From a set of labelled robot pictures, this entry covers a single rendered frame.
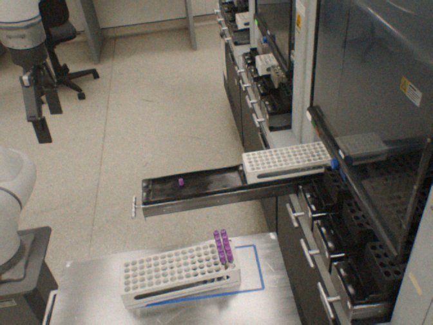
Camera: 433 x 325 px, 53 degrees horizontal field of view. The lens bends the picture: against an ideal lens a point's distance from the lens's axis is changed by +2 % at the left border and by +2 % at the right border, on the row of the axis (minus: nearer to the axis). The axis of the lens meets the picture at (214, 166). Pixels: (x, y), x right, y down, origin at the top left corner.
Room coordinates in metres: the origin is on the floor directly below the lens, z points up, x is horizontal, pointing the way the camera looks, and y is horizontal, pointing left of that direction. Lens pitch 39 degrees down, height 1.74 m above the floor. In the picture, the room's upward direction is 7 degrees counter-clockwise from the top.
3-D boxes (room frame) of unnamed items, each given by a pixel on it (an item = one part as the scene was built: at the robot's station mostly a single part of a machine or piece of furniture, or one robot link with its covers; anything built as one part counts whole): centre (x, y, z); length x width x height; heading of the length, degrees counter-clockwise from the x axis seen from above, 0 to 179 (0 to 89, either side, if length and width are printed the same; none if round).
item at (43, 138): (0.85, 0.39, 1.21); 0.03 x 0.01 x 0.07; 92
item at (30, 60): (0.92, 0.38, 1.34); 0.08 x 0.07 x 0.09; 2
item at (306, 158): (1.07, -0.25, 0.83); 0.30 x 0.10 x 0.06; 93
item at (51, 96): (0.98, 0.39, 1.21); 0.03 x 0.01 x 0.07; 92
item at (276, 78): (1.63, -0.31, 0.85); 0.12 x 0.02 x 0.06; 4
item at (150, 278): (0.67, 0.12, 0.85); 0.30 x 0.10 x 0.06; 96
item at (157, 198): (1.06, -0.07, 0.78); 0.73 x 0.14 x 0.09; 93
